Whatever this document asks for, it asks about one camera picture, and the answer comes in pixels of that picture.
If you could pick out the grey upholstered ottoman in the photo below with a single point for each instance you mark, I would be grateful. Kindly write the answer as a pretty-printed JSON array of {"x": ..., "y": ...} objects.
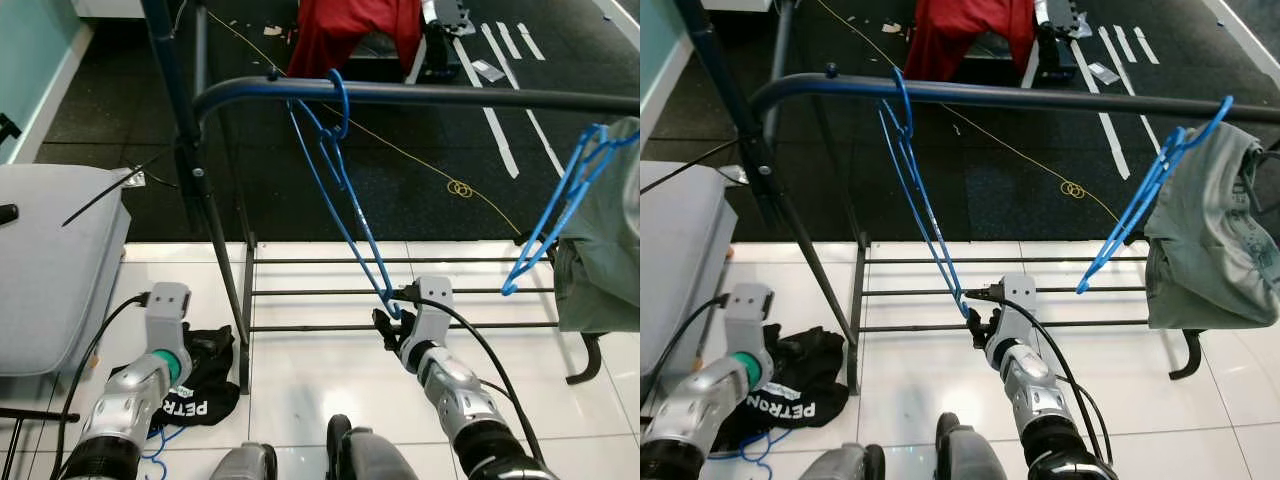
[
  {"x": 680, "y": 270},
  {"x": 55, "y": 270}
]

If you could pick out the black stand pole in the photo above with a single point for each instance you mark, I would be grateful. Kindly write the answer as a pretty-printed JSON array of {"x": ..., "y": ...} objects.
[
  {"x": 719, "y": 80},
  {"x": 170, "y": 80}
]

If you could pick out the black Petronas garment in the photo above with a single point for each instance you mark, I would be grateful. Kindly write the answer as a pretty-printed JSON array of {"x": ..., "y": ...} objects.
[
  {"x": 210, "y": 400},
  {"x": 810, "y": 400}
]

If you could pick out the robot right leg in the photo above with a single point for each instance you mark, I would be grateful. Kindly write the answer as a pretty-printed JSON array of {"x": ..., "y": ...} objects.
[
  {"x": 375, "y": 455},
  {"x": 975, "y": 455}
]

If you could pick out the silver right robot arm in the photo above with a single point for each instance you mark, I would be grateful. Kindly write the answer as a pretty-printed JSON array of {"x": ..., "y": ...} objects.
[
  {"x": 460, "y": 390},
  {"x": 1035, "y": 390}
]

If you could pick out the black metal clothes rack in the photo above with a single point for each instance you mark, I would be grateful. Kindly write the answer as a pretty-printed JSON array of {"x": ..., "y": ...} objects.
[
  {"x": 450, "y": 97},
  {"x": 1000, "y": 92}
]

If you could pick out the red shirt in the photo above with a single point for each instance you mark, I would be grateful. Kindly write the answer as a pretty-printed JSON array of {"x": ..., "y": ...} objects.
[
  {"x": 970, "y": 30},
  {"x": 350, "y": 30}
]

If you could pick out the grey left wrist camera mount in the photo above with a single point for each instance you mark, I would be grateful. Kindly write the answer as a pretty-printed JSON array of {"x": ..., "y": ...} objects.
[
  {"x": 168, "y": 310},
  {"x": 748, "y": 310}
]

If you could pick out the black folding chair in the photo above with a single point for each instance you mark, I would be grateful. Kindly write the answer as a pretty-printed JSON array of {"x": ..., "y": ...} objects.
[{"x": 40, "y": 412}]

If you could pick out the robot leg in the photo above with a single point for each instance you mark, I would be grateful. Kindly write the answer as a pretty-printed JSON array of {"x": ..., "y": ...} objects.
[
  {"x": 245, "y": 465},
  {"x": 375, "y": 455},
  {"x": 975, "y": 455},
  {"x": 845, "y": 465}
]

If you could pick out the robot left leg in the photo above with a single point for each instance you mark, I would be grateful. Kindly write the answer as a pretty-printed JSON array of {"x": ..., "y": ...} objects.
[
  {"x": 245, "y": 465},
  {"x": 845, "y": 465}
]

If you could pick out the thin black rod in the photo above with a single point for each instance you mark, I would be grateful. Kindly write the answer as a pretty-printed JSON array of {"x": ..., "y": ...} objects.
[
  {"x": 110, "y": 195},
  {"x": 690, "y": 168}
]

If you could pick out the blue plastic hanger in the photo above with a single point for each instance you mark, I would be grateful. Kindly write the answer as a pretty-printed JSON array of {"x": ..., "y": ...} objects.
[
  {"x": 755, "y": 450},
  {"x": 906, "y": 100},
  {"x": 1172, "y": 160},
  {"x": 150, "y": 450},
  {"x": 578, "y": 172},
  {"x": 346, "y": 105}
]

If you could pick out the white cabinet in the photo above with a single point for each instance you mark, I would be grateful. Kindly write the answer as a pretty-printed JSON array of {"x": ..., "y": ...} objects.
[
  {"x": 735, "y": 5},
  {"x": 110, "y": 7}
]

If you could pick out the grey-green garment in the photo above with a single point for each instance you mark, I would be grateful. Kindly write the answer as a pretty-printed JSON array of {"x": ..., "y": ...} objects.
[
  {"x": 600, "y": 260},
  {"x": 1210, "y": 260}
]

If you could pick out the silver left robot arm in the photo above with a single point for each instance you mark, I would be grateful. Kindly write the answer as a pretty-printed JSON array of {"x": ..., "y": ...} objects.
[
  {"x": 120, "y": 410},
  {"x": 700, "y": 410}
]

